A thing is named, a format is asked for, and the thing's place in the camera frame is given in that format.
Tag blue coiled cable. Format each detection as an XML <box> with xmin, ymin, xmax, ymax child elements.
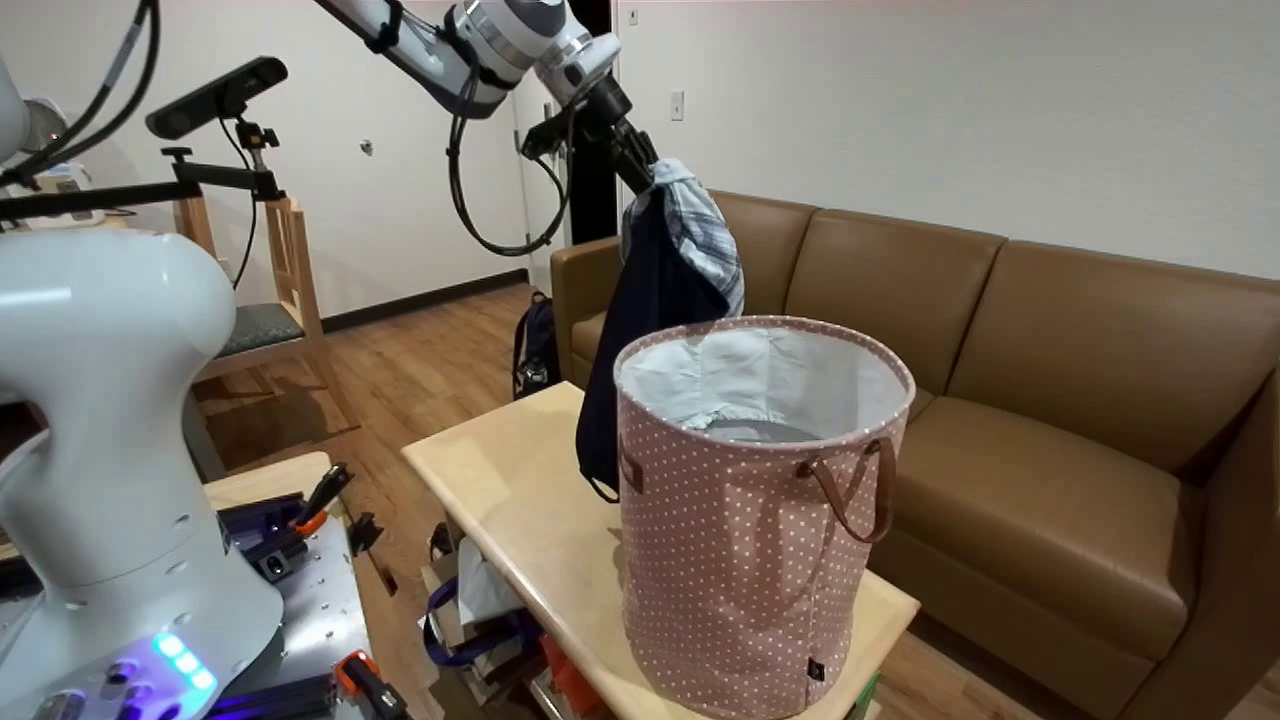
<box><xmin>419</xmin><ymin>576</ymin><xmax>500</xmax><ymax>671</ymax></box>

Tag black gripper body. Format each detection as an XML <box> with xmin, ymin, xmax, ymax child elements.
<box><xmin>562</xmin><ymin>73</ymin><xmax>648</xmax><ymax>157</ymax></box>

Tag black backpack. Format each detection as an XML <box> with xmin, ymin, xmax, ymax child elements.
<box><xmin>509</xmin><ymin>288</ymin><xmax>569</xmax><ymax>403</ymax></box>

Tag light wooden board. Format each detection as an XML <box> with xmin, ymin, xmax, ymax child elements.
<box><xmin>197</xmin><ymin>449</ymin><xmax>335</xmax><ymax>515</ymax></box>

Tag orange shelf item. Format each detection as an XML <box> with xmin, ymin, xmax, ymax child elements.
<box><xmin>536</xmin><ymin>631</ymin><xmax>616</xmax><ymax>720</ymax></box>

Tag white shelf item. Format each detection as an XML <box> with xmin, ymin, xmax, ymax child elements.
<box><xmin>451</xmin><ymin>531</ymin><xmax>527</xmax><ymax>631</ymax></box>

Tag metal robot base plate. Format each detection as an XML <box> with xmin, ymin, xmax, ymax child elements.
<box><xmin>213</xmin><ymin>492</ymin><xmax>377</xmax><ymax>720</ymax></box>

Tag light wooden table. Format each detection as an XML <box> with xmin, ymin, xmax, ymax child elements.
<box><xmin>395</xmin><ymin>376</ymin><xmax>922</xmax><ymax>720</ymax></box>

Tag navy blue cloth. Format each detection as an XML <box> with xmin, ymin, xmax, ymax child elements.
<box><xmin>571</xmin><ymin>185</ymin><xmax>734</xmax><ymax>510</ymax></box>

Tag black clamp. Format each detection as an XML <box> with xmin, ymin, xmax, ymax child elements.
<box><xmin>344</xmin><ymin>514</ymin><xmax>404</xmax><ymax>596</ymax></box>

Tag brown leather sofa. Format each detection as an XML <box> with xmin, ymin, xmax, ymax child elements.
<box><xmin>546</xmin><ymin>189</ymin><xmax>1280</xmax><ymax>720</ymax></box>

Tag black vertical post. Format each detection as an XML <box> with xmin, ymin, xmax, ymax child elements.
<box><xmin>562</xmin><ymin>0</ymin><xmax>623</xmax><ymax>248</ymax></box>

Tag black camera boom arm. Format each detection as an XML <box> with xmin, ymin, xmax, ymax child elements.
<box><xmin>0</xmin><ymin>118</ymin><xmax>291</xmax><ymax>230</ymax></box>

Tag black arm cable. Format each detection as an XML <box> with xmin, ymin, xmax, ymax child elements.
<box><xmin>441</xmin><ymin>77</ymin><xmax>575</xmax><ymax>259</ymax></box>

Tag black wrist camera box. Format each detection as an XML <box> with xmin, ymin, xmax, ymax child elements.
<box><xmin>514</xmin><ymin>113</ymin><xmax>579</xmax><ymax>164</ymax></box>

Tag red and black tool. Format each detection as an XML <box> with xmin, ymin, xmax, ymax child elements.
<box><xmin>333</xmin><ymin>654</ymin><xmax>415</xmax><ymax>720</ymax></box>

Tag black handled tool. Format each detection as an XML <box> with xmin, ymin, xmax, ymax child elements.
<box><xmin>283</xmin><ymin>460</ymin><xmax>354</xmax><ymax>546</ymax></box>

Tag black stereo camera bar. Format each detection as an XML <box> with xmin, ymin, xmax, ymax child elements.
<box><xmin>140</xmin><ymin>53</ymin><xmax>291</xmax><ymax>145</ymax></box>

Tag wooden chair grey cushion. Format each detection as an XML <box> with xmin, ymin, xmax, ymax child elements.
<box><xmin>173</xmin><ymin>191</ymin><xmax>335</xmax><ymax>403</ymax></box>

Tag black hanging cable bundle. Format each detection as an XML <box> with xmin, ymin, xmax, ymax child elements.
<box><xmin>0</xmin><ymin>0</ymin><xmax>164</xmax><ymax>191</ymax></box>

